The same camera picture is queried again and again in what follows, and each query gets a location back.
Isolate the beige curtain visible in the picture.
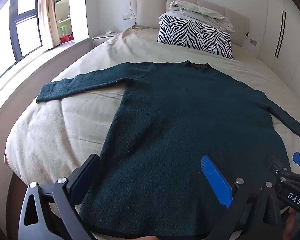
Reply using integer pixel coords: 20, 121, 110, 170
38, 0, 61, 47

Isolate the bed with beige sheet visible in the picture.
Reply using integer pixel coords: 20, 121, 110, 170
0, 26, 300, 240

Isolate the white nightstand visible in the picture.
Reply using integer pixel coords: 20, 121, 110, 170
92, 32, 120, 47

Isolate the white wardrobe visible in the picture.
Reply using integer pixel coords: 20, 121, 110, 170
257, 0, 300, 88

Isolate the person's right hand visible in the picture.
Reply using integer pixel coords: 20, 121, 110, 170
282, 209, 300, 240

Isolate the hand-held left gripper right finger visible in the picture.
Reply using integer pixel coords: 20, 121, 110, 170
201, 155, 282, 240

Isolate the folded beige duvet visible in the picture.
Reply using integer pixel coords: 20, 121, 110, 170
159, 1, 235, 33

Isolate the black framed window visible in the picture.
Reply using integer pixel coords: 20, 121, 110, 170
9, 0, 43, 61

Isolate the white wall shelf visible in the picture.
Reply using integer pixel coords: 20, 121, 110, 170
54, 0, 75, 44

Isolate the zebra print pillow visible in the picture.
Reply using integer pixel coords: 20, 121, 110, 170
157, 14, 233, 60

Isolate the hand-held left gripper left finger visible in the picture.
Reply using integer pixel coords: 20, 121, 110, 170
19, 154, 100, 240

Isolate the dark green sweater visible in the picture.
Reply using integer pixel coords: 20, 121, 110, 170
36, 60, 300, 240

